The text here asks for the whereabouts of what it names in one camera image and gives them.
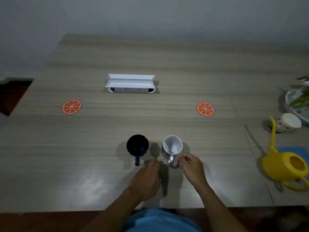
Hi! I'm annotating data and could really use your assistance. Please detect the person's left hand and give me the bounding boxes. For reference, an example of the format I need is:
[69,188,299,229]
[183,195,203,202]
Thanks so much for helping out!
[127,159,162,203]

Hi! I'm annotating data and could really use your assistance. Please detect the person's right hand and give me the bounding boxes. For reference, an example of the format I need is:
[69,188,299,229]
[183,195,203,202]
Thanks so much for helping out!
[177,153,210,193]

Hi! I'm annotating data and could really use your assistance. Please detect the grey metallic mug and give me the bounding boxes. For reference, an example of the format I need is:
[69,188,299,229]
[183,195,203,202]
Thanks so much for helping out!
[163,135,183,168]

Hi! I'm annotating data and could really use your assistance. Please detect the dark blue mug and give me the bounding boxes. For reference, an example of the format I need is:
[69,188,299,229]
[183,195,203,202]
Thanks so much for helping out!
[126,134,150,167]

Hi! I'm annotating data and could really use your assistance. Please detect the orange slice coaster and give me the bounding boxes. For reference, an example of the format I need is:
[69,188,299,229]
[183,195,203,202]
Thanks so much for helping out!
[197,101,214,117]
[62,99,82,115]

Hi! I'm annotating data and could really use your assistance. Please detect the person's left forearm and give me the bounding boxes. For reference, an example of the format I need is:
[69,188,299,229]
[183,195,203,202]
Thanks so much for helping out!
[81,188,145,232]

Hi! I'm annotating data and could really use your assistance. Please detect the person's right forearm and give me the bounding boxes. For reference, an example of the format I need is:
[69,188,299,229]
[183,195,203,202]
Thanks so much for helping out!
[194,183,249,232]

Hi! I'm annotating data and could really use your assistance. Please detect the person's blue shirt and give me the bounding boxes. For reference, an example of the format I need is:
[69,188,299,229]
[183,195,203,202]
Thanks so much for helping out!
[122,208,202,232]

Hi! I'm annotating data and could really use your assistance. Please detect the yellow watering can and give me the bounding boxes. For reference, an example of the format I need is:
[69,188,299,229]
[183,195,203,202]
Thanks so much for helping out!
[261,116,309,192]

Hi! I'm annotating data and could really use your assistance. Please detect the white desk socket box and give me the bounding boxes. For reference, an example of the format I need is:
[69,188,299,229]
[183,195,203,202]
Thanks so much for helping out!
[105,73,156,94]

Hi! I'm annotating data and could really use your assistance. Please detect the white spotted plant pot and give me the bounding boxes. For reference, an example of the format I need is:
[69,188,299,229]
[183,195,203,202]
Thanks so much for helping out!
[275,113,302,133]

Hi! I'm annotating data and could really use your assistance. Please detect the blue mat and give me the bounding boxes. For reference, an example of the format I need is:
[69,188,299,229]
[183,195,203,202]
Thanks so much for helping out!
[277,146,309,181]

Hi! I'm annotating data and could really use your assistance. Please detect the green plant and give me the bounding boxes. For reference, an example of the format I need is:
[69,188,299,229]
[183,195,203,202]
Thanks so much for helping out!
[289,76,309,109]

